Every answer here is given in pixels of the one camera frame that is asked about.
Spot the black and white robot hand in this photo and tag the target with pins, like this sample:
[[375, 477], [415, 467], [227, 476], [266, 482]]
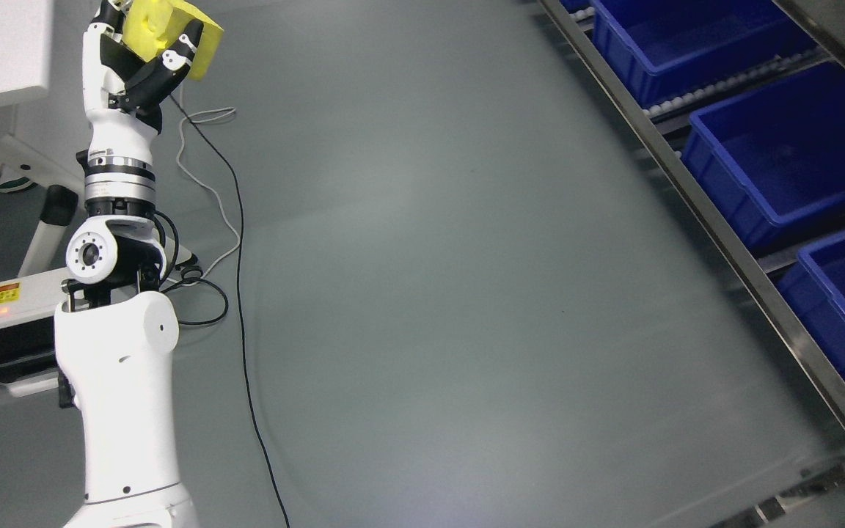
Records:
[[116, 79]]

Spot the dented yellow foam block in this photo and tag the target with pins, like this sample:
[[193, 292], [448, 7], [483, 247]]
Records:
[[152, 26]]

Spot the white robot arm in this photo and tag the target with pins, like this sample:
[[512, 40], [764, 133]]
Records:
[[115, 336]]

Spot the white machine base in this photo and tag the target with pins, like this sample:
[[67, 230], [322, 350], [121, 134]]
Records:
[[44, 138]]

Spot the blue bin top right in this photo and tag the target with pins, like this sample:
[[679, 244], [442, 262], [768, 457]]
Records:
[[663, 49]]

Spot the blue bin middle right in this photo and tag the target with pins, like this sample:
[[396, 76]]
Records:
[[773, 160]]

